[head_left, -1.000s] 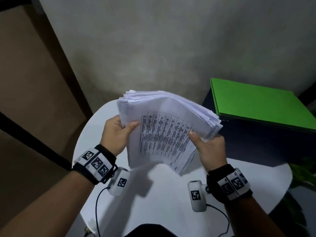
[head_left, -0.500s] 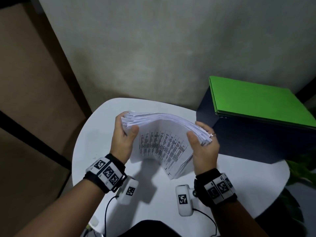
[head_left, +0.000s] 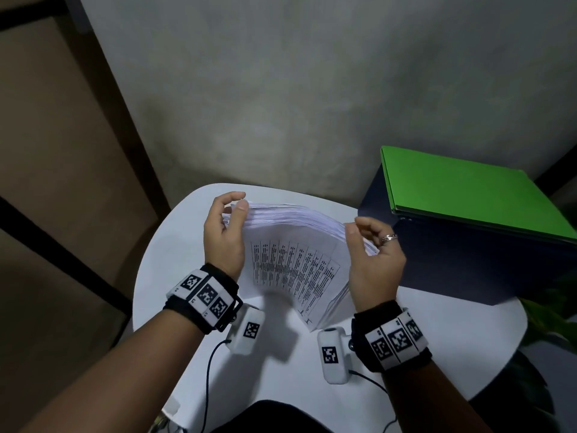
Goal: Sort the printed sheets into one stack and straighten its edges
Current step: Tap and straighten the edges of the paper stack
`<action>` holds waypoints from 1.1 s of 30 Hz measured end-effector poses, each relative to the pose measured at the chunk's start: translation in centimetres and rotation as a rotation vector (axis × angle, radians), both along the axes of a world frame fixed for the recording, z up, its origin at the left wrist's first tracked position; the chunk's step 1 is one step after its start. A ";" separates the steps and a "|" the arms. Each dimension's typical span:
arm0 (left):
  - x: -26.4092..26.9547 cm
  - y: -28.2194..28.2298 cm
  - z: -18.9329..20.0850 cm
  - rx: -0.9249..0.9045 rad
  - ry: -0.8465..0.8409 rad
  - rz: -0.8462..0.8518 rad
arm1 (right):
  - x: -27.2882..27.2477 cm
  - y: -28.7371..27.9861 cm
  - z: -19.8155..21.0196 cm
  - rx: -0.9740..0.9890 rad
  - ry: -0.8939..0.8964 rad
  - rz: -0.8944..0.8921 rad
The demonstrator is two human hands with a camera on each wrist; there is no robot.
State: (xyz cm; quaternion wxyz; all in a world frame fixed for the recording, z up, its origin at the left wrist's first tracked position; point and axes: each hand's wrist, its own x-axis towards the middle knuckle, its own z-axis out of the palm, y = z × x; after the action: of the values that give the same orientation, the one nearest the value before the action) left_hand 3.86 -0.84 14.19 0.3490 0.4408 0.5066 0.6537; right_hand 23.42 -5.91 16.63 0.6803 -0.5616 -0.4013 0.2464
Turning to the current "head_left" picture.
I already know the person's right hand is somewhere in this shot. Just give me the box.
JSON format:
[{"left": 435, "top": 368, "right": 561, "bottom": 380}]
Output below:
[{"left": 344, "top": 216, "right": 408, "bottom": 312}]

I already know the person's left hand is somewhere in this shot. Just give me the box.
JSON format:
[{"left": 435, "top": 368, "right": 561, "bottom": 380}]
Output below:
[{"left": 203, "top": 191, "right": 250, "bottom": 282}]

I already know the stack of printed paper sheets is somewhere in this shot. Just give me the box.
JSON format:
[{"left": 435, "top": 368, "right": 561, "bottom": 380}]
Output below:
[{"left": 229, "top": 201, "right": 380, "bottom": 333}]

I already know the person's right forearm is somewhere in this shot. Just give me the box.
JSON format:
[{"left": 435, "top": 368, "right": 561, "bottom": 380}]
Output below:
[{"left": 381, "top": 356, "right": 499, "bottom": 433}]

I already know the person's left forearm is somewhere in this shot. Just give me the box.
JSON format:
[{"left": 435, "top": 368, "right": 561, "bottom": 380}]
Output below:
[{"left": 18, "top": 306, "right": 206, "bottom": 433}]

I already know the black wristband with marker tags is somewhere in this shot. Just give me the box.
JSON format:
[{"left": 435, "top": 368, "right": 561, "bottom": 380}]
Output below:
[
  {"left": 163, "top": 263, "right": 244, "bottom": 335},
  {"left": 350, "top": 300, "right": 433, "bottom": 373}
]

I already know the dark blue box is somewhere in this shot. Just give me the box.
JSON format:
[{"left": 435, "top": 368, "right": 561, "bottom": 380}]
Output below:
[{"left": 357, "top": 166, "right": 577, "bottom": 308}]

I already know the green folder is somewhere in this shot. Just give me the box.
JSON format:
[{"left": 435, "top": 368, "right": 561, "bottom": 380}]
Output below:
[{"left": 380, "top": 145, "right": 577, "bottom": 245}]

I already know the person's black clothing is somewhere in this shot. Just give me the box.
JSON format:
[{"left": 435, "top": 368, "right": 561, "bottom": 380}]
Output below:
[{"left": 211, "top": 400, "right": 398, "bottom": 433}]

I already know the brown wooden door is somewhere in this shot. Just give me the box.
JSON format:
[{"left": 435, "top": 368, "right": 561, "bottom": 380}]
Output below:
[{"left": 0, "top": 0, "right": 173, "bottom": 433}]

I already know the green leafy plant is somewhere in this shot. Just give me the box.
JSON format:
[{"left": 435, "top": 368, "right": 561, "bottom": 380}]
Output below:
[{"left": 514, "top": 275, "right": 577, "bottom": 417}]

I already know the white wrist camera with marker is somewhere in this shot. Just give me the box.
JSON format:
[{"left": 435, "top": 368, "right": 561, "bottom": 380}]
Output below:
[
  {"left": 225, "top": 306, "right": 266, "bottom": 356},
  {"left": 316, "top": 327, "right": 355, "bottom": 385}
]

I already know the black cable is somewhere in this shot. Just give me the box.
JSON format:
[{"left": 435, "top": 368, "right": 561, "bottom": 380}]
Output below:
[
  {"left": 198, "top": 339, "right": 231, "bottom": 433},
  {"left": 350, "top": 370, "right": 399, "bottom": 426}
]

